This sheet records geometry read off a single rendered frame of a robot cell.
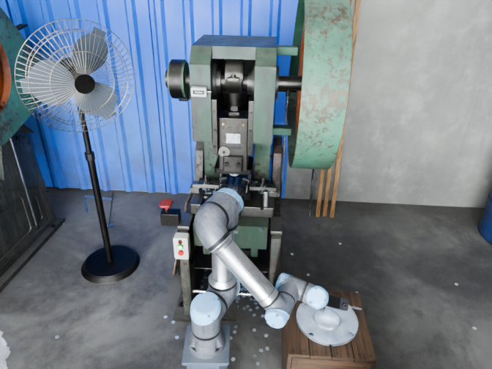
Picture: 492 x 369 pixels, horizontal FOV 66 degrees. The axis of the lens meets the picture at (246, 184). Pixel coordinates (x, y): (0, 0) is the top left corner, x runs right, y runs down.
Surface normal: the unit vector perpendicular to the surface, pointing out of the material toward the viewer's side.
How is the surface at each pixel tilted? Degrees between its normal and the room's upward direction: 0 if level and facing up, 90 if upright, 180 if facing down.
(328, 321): 0
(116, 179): 90
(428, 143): 90
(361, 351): 0
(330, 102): 86
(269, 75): 90
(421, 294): 0
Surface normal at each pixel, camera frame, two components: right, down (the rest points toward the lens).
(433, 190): -0.06, 0.48
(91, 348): 0.02, -0.88
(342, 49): -0.04, -0.05
